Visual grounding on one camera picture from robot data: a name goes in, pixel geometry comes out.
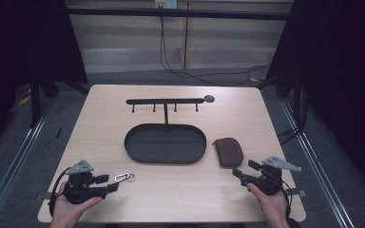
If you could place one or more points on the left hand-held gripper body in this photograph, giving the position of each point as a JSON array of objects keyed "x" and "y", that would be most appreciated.
[{"x": 77, "y": 190}]

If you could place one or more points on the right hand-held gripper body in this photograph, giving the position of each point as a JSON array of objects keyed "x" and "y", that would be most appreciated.
[{"x": 267, "y": 182}]

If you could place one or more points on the silver keyring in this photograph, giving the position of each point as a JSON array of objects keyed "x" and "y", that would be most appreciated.
[{"x": 124, "y": 177}]

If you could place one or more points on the brown leather pouch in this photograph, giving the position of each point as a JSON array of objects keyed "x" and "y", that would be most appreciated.
[{"x": 229, "y": 152}]

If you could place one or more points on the black key rack with tray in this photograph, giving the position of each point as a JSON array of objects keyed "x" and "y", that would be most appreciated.
[{"x": 164, "y": 145}]

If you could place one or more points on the person's right hand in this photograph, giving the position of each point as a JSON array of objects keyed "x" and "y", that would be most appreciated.
[{"x": 272, "y": 205}]

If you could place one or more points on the person's left hand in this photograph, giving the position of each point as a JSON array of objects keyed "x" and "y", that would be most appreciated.
[{"x": 65, "y": 212}]

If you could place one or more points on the grey tape strip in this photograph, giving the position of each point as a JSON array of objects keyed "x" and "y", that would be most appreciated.
[
  {"x": 298, "y": 192},
  {"x": 41, "y": 196}
]

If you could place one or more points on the dark round disc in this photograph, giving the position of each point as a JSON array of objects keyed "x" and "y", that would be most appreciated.
[{"x": 209, "y": 98}]

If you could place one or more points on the black metal stand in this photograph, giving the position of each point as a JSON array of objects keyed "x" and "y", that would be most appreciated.
[{"x": 34, "y": 101}]

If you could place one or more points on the yellow floor tape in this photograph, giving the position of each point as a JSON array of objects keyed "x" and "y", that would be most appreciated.
[{"x": 24, "y": 100}]

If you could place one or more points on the black curtain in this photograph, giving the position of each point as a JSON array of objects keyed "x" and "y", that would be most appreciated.
[
  {"x": 22, "y": 41},
  {"x": 339, "y": 79}
]

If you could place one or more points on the metal floor rail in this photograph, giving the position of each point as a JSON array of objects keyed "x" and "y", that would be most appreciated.
[
  {"x": 316, "y": 164},
  {"x": 15, "y": 164}
]

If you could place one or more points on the black horizontal frame bar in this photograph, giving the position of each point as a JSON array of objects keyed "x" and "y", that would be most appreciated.
[{"x": 177, "y": 13}]

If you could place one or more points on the white wall socket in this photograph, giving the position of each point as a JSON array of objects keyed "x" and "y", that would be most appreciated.
[{"x": 165, "y": 3}]

